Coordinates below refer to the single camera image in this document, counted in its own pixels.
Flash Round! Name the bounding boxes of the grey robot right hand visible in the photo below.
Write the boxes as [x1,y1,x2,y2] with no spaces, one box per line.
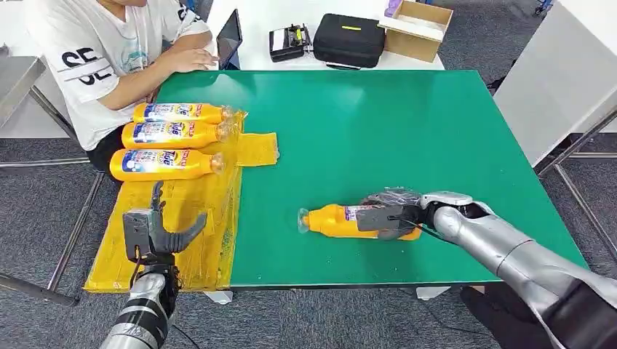
[356,187,429,241]

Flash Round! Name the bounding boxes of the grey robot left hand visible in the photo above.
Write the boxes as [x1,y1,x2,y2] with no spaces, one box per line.
[149,181,209,257]

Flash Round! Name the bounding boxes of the orange drink bottle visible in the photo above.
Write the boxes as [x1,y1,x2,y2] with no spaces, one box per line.
[132,102,236,126]
[296,203,423,242]
[108,148,226,183]
[121,119,234,151]

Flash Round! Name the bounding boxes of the yellow plastic sheet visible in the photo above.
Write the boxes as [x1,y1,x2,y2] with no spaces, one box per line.
[83,108,281,294]

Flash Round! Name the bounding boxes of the white plastic piece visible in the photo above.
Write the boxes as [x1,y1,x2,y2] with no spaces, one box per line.
[415,286,452,302]
[202,289,234,306]

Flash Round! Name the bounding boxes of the green table mat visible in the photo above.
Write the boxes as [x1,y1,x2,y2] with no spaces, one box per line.
[153,69,591,290]

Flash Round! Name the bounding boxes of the black robot leg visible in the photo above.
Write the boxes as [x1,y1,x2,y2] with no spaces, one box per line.
[459,284,556,349]

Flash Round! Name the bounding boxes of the open cardboard box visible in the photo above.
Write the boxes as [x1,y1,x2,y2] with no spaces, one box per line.
[377,0,455,64]

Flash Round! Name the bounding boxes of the black carrying case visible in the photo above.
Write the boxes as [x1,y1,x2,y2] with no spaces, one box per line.
[312,12,386,71]

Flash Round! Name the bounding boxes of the person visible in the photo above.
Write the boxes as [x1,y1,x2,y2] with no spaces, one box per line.
[25,0,220,183]

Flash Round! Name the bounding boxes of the black label printer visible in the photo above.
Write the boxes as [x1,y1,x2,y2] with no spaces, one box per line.
[268,23,314,64]

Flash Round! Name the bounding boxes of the black tablet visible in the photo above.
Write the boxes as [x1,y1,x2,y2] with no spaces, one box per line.
[215,8,244,71]

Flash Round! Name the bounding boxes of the white table with steel legs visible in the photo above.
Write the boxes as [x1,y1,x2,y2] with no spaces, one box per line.
[492,0,617,265]

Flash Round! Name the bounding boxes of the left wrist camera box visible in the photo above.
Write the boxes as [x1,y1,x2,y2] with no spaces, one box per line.
[122,208,154,265]

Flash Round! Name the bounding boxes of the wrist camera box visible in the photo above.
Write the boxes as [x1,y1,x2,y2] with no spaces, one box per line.
[418,190,474,211]
[122,208,154,265]

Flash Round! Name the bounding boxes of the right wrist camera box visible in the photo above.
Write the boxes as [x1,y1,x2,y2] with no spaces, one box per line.
[418,190,474,211]

